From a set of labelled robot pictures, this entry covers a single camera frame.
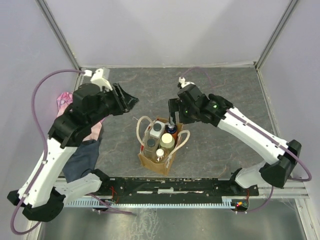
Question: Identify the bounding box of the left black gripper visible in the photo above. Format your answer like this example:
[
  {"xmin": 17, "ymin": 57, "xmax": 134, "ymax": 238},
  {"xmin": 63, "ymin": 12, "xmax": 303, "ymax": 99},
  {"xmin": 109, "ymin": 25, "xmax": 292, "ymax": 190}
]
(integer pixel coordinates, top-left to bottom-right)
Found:
[{"xmin": 89, "ymin": 81, "xmax": 141, "ymax": 126}]

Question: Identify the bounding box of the pink purple cloth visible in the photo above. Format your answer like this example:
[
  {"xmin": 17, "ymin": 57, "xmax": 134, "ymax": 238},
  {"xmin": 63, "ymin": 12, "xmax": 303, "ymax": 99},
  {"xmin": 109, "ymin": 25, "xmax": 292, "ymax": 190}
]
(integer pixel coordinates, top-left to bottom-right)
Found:
[{"xmin": 56, "ymin": 92, "xmax": 103, "ymax": 142}]

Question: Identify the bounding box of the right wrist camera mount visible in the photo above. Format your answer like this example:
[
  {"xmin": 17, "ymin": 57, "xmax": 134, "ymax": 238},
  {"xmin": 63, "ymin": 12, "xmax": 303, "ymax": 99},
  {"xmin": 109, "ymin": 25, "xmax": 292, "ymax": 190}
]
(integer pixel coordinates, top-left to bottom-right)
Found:
[{"xmin": 177, "ymin": 77, "xmax": 195, "ymax": 89}]

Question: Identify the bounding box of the dark blue towel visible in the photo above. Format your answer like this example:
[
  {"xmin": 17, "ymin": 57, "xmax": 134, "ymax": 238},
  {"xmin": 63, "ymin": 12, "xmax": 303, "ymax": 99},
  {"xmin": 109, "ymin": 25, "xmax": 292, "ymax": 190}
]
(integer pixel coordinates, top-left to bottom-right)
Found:
[{"xmin": 62, "ymin": 138, "xmax": 102, "ymax": 183}]

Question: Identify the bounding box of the clear square bottle grey cap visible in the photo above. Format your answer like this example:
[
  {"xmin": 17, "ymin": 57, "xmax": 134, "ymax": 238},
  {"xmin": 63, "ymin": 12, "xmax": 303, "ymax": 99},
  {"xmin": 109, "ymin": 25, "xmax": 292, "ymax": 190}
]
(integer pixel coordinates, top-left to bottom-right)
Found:
[{"xmin": 143, "ymin": 132, "xmax": 160, "ymax": 160}]

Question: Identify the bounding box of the purple cable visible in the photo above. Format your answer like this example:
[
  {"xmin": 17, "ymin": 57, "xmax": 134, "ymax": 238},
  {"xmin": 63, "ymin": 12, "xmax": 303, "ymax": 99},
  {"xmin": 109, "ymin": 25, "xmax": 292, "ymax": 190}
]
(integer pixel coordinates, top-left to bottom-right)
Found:
[
  {"xmin": 10, "ymin": 69, "xmax": 137, "ymax": 235},
  {"xmin": 179, "ymin": 66, "xmax": 313, "ymax": 215}
]

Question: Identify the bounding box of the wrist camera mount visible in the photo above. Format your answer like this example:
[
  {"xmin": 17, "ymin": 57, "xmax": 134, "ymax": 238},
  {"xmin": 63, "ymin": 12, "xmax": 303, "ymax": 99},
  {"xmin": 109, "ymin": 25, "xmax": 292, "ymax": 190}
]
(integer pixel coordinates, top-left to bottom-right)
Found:
[
  {"xmin": 177, "ymin": 77, "xmax": 195, "ymax": 89},
  {"xmin": 84, "ymin": 68, "xmax": 113, "ymax": 92}
]

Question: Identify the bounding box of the light blue cable duct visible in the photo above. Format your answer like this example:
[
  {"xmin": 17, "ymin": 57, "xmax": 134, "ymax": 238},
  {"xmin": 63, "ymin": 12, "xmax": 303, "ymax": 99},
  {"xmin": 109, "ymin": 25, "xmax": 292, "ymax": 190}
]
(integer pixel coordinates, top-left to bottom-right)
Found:
[{"xmin": 67, "ymin": 197, "xmax": 235, "ymax": 209}]

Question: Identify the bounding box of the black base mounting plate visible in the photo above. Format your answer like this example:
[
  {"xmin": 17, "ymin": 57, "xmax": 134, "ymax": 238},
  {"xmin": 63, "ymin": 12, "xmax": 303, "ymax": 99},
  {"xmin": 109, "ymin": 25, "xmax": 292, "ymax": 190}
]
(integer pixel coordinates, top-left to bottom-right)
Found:
[{"xmin": 95, "ymin": 177, "xmax": 259, "ymax": 197}]

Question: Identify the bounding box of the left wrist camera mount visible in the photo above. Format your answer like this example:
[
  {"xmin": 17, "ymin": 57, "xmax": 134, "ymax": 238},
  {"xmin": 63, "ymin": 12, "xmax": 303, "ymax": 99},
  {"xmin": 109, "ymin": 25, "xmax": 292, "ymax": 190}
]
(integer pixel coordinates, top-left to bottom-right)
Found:
[{"xmin": 84, "ymin": 68, "xmax": 113, "ymax": 92}]

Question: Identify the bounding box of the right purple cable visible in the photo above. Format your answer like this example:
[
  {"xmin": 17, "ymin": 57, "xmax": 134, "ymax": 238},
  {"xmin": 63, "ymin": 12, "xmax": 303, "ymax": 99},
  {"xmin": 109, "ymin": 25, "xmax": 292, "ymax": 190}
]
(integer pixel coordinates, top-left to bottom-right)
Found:
[{"xmin": 179, "ymin": 66, "xmax": 313, "ymax": 215}]

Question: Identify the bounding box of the left aluminium frame post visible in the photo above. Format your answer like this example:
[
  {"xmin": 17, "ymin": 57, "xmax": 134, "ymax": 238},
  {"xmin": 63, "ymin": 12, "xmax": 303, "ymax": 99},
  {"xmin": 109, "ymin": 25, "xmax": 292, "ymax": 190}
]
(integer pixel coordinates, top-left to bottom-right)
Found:
[{"xmin": 35, "ymin": 0, "xmax": 81, "ymax": 70}]

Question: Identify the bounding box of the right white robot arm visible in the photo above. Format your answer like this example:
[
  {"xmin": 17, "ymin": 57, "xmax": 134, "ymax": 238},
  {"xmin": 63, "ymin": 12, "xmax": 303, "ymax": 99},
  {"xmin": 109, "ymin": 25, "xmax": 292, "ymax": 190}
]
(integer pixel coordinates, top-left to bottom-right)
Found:
[{"xmin": 168, "ymin": 81, "xmax": 302, "ymax": 196}]

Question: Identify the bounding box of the right aluminium frame post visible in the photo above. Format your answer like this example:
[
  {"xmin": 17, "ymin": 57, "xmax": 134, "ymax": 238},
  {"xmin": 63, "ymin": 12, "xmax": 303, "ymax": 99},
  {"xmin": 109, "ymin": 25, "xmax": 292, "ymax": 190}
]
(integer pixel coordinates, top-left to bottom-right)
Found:
[{"xmin": 254, "ymin": 0, "xmax": 300, "ymax": 71}]

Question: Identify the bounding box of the green bottle white cap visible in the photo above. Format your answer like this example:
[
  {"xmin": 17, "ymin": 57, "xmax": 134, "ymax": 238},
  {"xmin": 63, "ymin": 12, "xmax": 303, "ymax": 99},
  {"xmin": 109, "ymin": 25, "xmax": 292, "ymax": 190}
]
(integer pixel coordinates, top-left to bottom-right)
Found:
[{"xmin": 159, "ymin": 133, "xmax": 175, "ymax": 153}]

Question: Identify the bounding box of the orange bottle dark blue cap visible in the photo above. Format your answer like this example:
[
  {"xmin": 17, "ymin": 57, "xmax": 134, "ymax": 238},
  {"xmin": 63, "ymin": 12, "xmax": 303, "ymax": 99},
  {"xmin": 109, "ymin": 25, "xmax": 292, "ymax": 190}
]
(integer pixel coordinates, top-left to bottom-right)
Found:
[{"xmin": 165, "ymin": 123, "xmax": 178, "ymax": 142}]

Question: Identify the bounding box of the clear yellow bottle white cap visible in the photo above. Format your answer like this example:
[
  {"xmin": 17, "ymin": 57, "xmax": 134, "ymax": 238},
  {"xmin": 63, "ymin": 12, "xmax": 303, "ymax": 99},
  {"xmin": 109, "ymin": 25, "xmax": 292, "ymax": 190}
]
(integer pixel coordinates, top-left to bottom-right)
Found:
[{"xmin": 155, "ymin": 148, "xmax": 166, "ymax": 163}]

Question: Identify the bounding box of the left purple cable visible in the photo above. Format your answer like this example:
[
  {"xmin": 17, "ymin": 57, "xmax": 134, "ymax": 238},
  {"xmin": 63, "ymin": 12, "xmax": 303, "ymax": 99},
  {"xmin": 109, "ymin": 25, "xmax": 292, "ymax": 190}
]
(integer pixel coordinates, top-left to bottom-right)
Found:
[{"xmin": 10, "ymin": 69, "xmax": 137, "ymax": 235}]

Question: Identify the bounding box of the aluminium front rail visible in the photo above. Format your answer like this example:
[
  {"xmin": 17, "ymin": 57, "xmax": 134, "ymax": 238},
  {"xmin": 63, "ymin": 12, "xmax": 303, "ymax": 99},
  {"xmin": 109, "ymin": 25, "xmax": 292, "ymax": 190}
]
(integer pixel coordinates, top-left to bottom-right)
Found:
[{"xmin": 34, "ymin": 176, "xmax": 311, "ymax": 199}]

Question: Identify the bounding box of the burlap watermelon canvas bag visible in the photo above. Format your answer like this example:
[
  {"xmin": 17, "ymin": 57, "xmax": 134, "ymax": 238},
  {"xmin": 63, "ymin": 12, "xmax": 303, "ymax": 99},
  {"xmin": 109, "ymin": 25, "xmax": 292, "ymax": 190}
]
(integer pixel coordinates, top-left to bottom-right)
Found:
[{"xmin": 136, "ymin": 116, "xmax": 191, "ymax": 176}]

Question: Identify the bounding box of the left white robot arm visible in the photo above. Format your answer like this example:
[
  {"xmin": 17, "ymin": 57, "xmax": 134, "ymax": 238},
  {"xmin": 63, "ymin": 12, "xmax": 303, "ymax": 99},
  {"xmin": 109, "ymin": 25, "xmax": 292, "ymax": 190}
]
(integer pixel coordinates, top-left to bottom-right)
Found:
[{"xmin": 7, "ymin": 83, "xmax": 139, "ymax": 222}]

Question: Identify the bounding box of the aluminium frame post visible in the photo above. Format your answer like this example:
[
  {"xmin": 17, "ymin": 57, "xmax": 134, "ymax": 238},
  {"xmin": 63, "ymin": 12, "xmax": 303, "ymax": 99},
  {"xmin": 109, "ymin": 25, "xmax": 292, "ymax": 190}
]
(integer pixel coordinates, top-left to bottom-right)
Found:
[
  {"xmin": 35, "ymin": 0, "xmax": 81, "ymax": 70},
  {"xmin": 254, "ymin": 0, "xmax": 300, "ymax": 71}
]

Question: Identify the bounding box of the white square bottle grey cap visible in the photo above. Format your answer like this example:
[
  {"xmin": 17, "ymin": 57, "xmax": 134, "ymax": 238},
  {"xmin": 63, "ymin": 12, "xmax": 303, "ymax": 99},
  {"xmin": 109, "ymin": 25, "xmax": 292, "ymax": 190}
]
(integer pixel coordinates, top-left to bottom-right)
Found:
[{"xmin": 149, "ymin": 120, "xmax": 166, "ymax": 139}]

